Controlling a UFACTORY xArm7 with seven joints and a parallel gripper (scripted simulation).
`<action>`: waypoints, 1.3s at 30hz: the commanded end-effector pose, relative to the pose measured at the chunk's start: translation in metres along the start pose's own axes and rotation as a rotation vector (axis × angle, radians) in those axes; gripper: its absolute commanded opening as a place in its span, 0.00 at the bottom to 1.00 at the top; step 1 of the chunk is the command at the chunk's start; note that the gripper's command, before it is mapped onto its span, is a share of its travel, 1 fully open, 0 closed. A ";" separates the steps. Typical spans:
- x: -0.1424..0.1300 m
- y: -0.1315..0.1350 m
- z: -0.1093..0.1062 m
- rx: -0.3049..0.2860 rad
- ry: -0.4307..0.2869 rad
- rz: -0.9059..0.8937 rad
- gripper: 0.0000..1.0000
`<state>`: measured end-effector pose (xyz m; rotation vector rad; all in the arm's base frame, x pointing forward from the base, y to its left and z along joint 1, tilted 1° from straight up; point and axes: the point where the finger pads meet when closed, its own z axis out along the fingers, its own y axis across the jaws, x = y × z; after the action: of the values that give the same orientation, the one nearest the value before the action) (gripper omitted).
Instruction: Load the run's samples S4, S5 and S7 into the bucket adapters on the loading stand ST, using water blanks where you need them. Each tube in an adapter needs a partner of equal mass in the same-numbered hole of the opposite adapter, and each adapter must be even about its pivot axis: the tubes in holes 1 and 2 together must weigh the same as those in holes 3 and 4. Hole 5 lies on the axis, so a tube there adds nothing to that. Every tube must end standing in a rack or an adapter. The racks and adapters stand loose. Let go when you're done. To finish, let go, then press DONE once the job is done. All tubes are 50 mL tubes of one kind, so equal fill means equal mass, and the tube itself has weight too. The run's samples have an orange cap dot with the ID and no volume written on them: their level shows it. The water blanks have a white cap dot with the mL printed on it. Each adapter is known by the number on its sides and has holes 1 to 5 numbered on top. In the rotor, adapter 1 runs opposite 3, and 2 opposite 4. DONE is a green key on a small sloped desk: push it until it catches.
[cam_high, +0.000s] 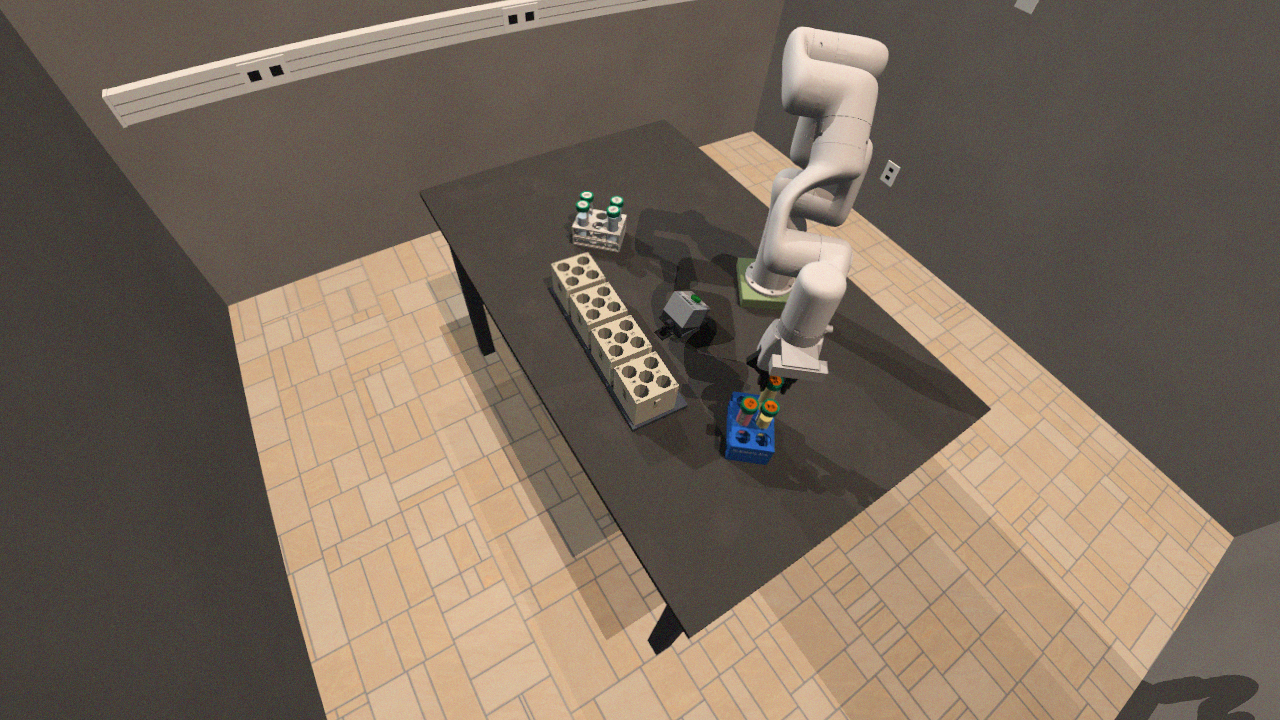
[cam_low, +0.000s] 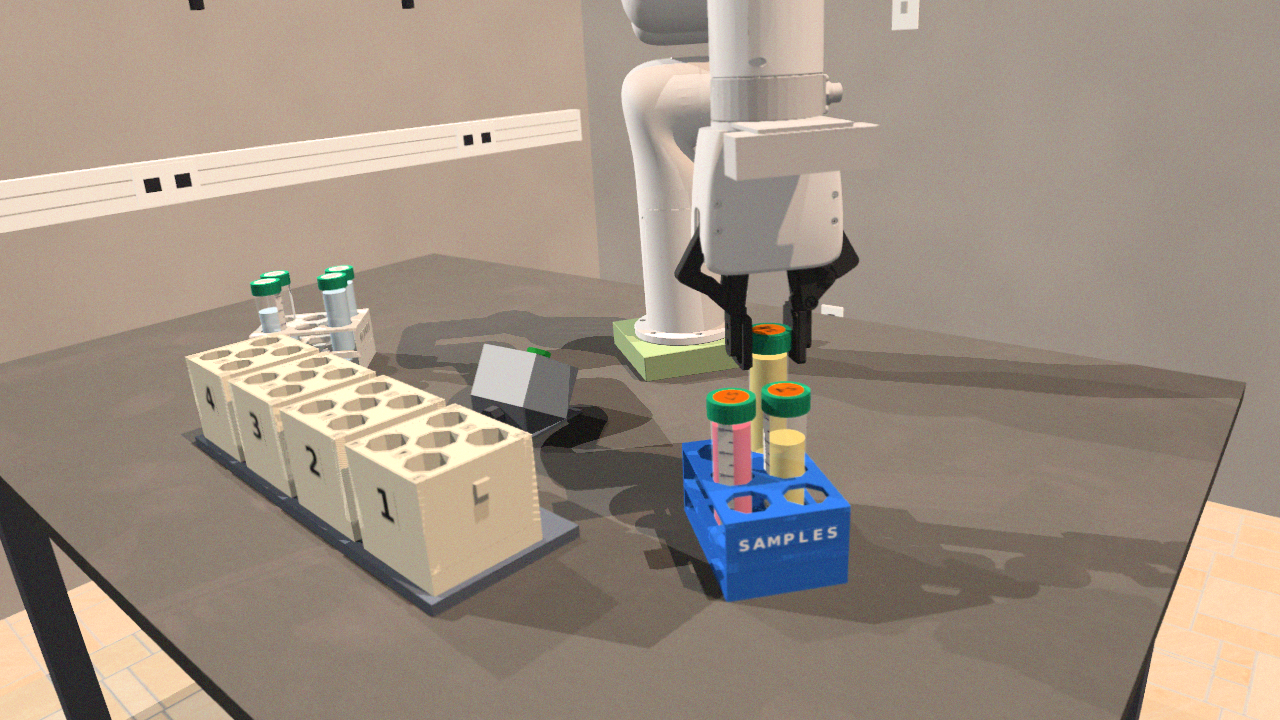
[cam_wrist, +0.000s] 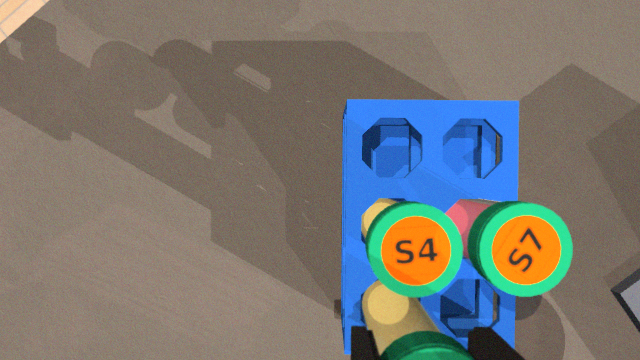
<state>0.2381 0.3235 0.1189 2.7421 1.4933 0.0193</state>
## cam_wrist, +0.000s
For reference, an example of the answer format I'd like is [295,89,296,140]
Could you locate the blue tube rack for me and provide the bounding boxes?
[341,100,519,349]

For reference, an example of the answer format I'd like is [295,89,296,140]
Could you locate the sample tube with green cap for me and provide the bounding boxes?
[361,279,475,360]

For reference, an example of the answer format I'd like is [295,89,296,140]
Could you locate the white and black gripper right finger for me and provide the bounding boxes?
[467,327,525,360]

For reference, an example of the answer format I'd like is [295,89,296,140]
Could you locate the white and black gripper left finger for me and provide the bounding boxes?
[350,326,381,360]

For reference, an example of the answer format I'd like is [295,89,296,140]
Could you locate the grey flat tray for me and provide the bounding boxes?
[611,268,640,332]

